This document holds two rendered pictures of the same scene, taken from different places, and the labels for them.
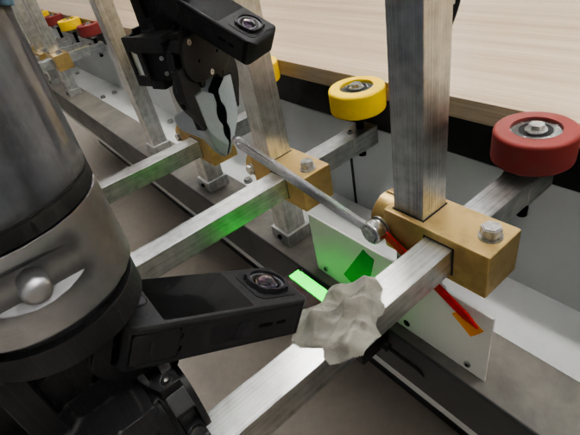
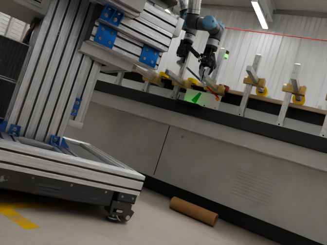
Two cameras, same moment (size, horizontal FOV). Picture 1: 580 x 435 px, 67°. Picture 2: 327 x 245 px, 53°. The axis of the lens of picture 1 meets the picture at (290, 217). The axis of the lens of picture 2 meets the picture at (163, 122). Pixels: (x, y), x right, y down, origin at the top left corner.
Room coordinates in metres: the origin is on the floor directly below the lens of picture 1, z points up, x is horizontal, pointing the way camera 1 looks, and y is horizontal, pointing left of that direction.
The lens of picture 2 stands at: (-1.43, 1.23, 0.42)
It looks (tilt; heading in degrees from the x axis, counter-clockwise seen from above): 3 degrees up; 329
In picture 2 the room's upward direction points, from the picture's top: 18 degrees clockwise
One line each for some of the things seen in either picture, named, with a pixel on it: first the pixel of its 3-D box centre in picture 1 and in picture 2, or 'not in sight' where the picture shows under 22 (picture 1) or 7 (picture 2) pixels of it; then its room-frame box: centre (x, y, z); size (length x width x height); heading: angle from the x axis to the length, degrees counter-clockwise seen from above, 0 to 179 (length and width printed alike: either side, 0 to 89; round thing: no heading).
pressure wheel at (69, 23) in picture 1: (74, 33); not in sight; (1.87, 0.65, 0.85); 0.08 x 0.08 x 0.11
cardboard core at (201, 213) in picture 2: not in sight; (193, 211); (0.14, -0.13, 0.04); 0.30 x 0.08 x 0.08; 31
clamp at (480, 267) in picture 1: (440, 232); (214, 88); (0.32, -0.14, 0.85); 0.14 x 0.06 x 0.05; 31
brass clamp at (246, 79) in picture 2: not in sight; (254, 81); (0.10, -0.27, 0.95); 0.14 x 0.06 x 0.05; 31
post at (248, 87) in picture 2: not in sight; (248, 89); (0.12, -0.26, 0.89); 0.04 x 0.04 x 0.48; 31
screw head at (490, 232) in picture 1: (491, 230); not in sight; (0.27, -0.17, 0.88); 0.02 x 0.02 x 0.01
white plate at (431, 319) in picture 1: (385, 287); (201, 98); (0.35, -0.09, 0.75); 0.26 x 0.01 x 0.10; 31
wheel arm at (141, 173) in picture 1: (177, 157); (149, 77); (0.70, 0.17, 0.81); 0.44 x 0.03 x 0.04; 121
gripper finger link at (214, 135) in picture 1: (196, 124); (180, 62); (0.48, 0.08, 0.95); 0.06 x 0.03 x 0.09; 51
